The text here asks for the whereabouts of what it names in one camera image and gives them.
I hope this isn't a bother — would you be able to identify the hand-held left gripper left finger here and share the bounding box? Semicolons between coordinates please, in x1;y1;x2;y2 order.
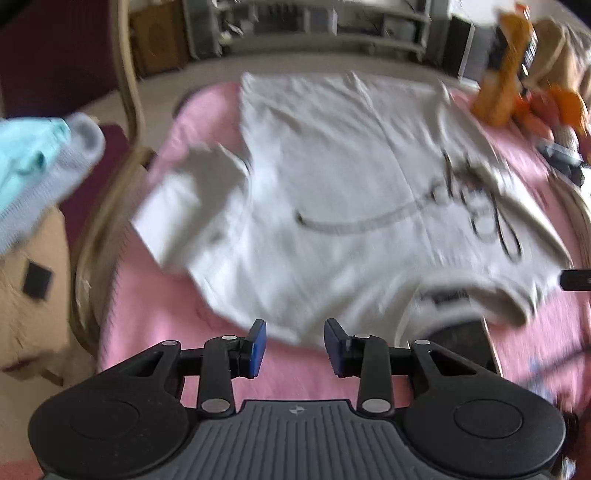
99;319;267;420

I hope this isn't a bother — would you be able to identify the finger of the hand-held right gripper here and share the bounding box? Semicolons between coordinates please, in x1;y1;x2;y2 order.
560;270;591;291

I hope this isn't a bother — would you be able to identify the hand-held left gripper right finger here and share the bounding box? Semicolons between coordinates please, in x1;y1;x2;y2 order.
324;318;500;417

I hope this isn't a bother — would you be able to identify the white printed t-shirt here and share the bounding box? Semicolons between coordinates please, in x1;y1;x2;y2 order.
131;71;573;347

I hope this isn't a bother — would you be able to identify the pink blanket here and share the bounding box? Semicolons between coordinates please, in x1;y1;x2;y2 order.
97;80;591;418

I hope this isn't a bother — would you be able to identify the dark cloth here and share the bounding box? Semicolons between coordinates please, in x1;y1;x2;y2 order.
422;318;502;376

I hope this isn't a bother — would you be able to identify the cardboard box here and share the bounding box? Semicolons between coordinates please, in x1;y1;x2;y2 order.
0;205;99;389

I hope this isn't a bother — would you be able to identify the beige cloth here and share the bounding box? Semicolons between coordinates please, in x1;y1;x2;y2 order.
524;17;591;100

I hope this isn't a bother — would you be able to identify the pale grey knit garment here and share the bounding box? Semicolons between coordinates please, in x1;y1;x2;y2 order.
0;113;107;256

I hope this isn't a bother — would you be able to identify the bentwood chair with maroon cushion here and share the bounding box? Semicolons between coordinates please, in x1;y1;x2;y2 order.
0;0;158;370

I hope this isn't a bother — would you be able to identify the light teal garment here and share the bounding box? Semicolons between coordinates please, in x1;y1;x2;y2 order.
0;115;73;210

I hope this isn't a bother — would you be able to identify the grey shelf unit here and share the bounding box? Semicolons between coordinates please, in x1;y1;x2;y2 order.
185;0;437;62

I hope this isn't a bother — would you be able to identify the wooden cabinet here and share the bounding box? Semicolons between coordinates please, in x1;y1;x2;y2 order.
128;6;191;77

